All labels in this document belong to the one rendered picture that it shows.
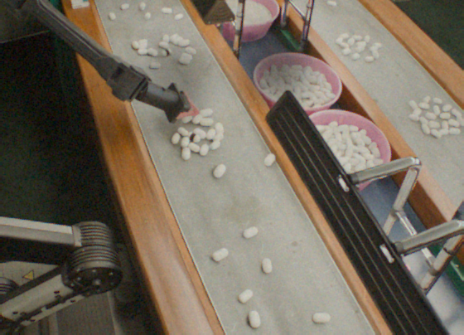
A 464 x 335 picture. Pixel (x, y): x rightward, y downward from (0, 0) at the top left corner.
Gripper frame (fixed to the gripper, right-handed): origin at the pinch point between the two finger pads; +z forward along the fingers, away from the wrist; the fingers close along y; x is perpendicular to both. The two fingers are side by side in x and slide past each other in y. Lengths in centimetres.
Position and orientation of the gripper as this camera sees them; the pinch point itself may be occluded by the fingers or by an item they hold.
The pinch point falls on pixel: (195, 112)
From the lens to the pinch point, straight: 150.8
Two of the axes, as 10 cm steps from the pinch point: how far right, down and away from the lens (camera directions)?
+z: 6.7, 2.4, 7.1
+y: -3.8, -7.1, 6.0
